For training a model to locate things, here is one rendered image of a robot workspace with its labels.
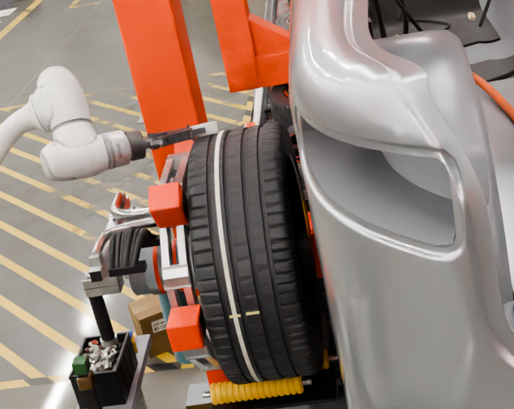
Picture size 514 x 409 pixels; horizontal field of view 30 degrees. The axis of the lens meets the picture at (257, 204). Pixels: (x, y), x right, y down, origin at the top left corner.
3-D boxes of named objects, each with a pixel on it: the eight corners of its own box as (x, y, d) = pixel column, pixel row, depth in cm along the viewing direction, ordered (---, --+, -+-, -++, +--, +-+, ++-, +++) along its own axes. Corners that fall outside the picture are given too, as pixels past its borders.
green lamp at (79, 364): (88, 374, 257) (84, 362, 256) (74, 376, 258) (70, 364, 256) (92, 366, 261) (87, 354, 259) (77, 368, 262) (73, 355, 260)
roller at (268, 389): (313, 396, 253) (309, 378, 250) (204, 411, 256) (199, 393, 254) (313, 383, 258) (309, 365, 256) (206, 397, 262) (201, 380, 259)
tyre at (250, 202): (332, 419, 253) (291, 275, 204) (245, 430, 256) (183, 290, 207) (313, 226, 296) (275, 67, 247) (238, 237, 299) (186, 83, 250)
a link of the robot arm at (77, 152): (112, 163, 231) (96, 114, 234) (48, 178, 226) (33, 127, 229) (108, 178, 241) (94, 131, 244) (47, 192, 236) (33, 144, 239)
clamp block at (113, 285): (122, 293, 236) (116, 274, 234) (86, 298, 237) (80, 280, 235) (125, 282, 240) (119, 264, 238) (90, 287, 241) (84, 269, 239)
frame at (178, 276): (222, 406, 240) (173, 216, 217) (197, 410, 241) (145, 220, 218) (236, 293, 289) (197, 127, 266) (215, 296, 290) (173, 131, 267)
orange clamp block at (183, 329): (207, 327, 230) (203, 349, 222) (175, 332, 231) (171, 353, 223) (201, 303, 227) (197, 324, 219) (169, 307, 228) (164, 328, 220)
